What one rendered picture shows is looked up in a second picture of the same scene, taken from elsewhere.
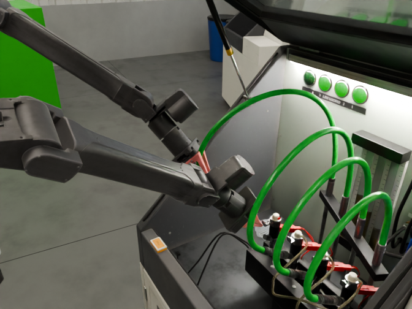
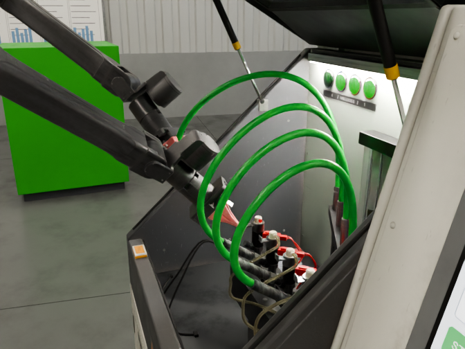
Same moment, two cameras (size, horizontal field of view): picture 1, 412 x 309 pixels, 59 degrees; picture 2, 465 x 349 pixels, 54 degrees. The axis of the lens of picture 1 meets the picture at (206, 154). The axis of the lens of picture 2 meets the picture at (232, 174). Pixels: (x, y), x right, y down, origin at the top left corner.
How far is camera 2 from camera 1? 40 cm
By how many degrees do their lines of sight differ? 15
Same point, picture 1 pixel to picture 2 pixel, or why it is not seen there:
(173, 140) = (151, 123)
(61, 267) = (84, 319)
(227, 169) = (185, 142)
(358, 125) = (370, 126)
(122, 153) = (43, 84)
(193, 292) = (154, 294)
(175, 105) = (156, 86)
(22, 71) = not seen: hidden behind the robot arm
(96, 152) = (9, 71)
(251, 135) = not seen: hidden behind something
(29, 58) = (99, 97)
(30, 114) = not seen: outside the picture
